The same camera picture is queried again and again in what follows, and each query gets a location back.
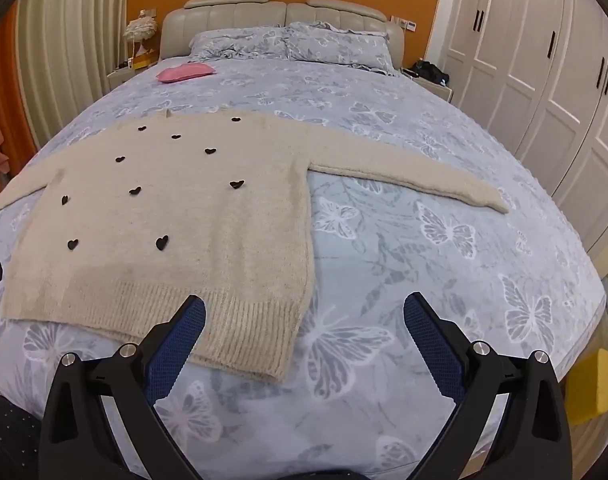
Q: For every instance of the wall switch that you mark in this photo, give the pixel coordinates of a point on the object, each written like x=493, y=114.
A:
x=147, y=12
x=406, y=22

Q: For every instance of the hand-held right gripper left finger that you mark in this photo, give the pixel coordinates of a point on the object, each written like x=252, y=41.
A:
x=178, y=350

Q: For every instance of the cream panelled wardrobe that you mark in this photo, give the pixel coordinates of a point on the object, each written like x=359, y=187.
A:
x=534, y=60

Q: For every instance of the pink pouch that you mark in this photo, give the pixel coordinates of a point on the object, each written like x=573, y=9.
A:
x=183, y=72

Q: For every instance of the white feathery lamp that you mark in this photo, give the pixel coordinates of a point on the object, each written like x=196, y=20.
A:
x=139, y=30

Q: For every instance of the black bag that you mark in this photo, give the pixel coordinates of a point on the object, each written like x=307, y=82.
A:
x=431, y=72

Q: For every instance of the beige padded headboard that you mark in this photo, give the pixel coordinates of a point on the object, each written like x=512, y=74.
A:
x=233, y=17

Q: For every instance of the butterfly print pillow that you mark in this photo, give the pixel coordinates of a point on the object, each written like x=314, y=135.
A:
x=233, y=42
x=344, y=45

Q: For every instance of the white bedside table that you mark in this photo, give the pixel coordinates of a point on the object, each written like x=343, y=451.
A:
x=123, y=77
x=434, y=92

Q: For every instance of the cream curtain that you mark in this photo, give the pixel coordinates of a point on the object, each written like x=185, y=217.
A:
x=68, y=35

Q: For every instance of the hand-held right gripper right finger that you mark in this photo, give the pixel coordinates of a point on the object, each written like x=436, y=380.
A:
x=429, y=345

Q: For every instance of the yellow stool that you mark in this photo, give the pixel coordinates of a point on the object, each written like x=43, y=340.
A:
x=591, y=385

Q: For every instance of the beige sweater with black hearts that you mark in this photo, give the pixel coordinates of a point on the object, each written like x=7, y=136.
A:
x=183, y=220

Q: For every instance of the yellow box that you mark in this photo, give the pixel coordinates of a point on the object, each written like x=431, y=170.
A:
x=144, y=62

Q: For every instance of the dark dotted cloth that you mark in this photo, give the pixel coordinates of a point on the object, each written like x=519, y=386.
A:
x=8, y=440

